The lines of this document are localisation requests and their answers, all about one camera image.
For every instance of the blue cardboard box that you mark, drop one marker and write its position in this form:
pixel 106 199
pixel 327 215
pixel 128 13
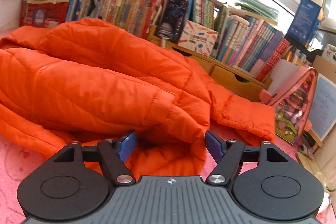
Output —
pixel 306 21

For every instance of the row of books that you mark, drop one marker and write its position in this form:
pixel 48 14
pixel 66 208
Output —
pixel 247 39
pixel 135 16

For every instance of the right row of books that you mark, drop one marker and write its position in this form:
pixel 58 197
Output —
pixel 247 39

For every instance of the orange puffer jacket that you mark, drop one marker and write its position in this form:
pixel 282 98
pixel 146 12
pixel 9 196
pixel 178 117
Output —
pixel 90 80

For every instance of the black smartphone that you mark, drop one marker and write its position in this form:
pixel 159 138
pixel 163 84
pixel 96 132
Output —
pixel 171 24

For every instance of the wooden drawer organizer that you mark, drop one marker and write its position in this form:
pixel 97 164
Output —
pixel 216 75

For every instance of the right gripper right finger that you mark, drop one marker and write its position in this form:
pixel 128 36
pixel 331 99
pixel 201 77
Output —
pixel 263 183

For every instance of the left row of books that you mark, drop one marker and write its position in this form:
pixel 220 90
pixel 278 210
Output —
pixel 135 16

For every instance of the red plastic crate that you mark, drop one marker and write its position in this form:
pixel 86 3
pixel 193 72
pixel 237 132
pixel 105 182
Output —
pixel 43 15

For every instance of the pink bunny print mat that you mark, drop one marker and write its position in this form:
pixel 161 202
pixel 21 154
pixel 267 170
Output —
pixel 18 162

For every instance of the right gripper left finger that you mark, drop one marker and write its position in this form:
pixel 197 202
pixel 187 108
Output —
pixel 76 183

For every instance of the pink toy house bag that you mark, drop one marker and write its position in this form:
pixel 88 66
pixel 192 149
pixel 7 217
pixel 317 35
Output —
pixel 291 95

